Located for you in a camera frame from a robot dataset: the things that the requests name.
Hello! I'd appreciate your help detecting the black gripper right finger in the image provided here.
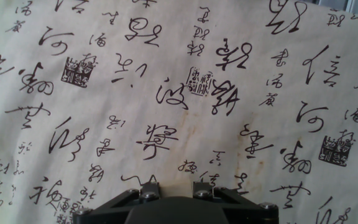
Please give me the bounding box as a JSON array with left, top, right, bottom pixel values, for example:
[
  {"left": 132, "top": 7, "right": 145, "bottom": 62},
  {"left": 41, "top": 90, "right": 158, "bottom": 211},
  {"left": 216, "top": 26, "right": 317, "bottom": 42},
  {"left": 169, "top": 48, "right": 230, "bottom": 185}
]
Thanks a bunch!
[{"left": 192, "top": 180, "right": 280, "bottom": 224}]

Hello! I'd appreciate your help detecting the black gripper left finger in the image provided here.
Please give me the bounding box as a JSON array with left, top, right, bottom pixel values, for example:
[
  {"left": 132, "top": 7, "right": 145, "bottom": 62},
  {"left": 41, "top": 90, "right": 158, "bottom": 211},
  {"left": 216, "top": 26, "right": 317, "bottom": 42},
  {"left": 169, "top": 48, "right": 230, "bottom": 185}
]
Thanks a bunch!
[{"left": 72, "top": 181, "right": 162, "bottom": 224}]

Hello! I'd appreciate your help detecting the small wooden cube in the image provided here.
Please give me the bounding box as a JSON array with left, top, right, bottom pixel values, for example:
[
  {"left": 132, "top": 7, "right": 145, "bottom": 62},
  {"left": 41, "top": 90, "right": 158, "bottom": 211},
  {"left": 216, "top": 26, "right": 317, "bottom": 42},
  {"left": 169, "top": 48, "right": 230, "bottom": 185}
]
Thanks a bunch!
[{"left": 160, "top": 182, "right": 195, "bottom": 199}]

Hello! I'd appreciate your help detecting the beige calligraphy print cloth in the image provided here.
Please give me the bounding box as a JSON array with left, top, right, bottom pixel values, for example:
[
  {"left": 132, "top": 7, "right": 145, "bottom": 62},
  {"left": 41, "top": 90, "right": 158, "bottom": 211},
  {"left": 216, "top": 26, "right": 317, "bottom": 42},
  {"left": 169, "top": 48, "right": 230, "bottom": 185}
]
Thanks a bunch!
[{"left": 0, "top": 0, "right": 358, "bottom": 224}]

